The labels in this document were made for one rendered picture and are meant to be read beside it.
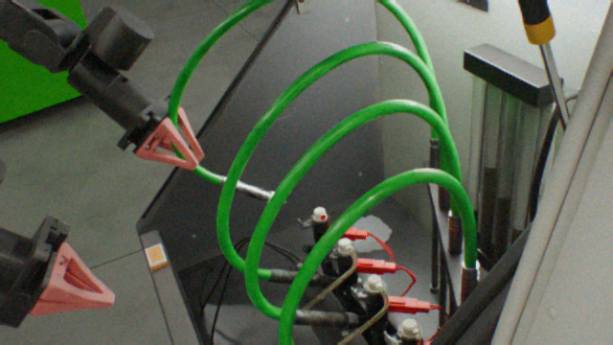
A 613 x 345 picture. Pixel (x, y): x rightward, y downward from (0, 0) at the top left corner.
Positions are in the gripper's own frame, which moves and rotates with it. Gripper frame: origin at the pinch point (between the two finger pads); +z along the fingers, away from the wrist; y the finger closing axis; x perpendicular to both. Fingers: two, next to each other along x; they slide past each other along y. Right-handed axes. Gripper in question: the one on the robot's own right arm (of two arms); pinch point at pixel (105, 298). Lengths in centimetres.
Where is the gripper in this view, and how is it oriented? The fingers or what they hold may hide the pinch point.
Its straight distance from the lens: 65.2
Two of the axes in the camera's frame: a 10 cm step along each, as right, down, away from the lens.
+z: 7.8, 4.4, 4.4
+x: -1.7, -5.4, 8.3
